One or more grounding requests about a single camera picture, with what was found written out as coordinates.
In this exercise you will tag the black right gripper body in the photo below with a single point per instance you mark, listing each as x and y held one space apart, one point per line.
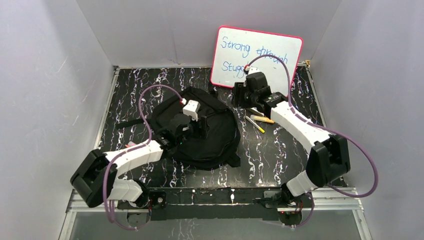
249 98

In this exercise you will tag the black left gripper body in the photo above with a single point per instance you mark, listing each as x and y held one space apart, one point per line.
201 126

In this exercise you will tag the black backpack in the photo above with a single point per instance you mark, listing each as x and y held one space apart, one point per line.
221 145

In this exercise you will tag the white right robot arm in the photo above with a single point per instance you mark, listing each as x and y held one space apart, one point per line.
328 157

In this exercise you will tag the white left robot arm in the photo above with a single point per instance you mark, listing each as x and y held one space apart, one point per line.
98 179

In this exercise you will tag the orange highlighter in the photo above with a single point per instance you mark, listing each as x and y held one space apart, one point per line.
262 119

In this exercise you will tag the white yellow marker pen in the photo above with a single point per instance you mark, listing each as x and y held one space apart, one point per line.
255 124

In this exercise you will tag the pink framed whiteboard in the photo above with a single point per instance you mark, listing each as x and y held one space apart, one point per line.
274 54

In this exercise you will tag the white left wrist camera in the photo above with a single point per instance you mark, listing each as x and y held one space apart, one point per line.
191 109

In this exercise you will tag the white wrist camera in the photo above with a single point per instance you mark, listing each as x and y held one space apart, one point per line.
250 70
191 109

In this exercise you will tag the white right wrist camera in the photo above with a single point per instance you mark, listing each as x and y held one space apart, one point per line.
250 70

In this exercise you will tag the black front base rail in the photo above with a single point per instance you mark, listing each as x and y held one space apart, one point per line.
216 203

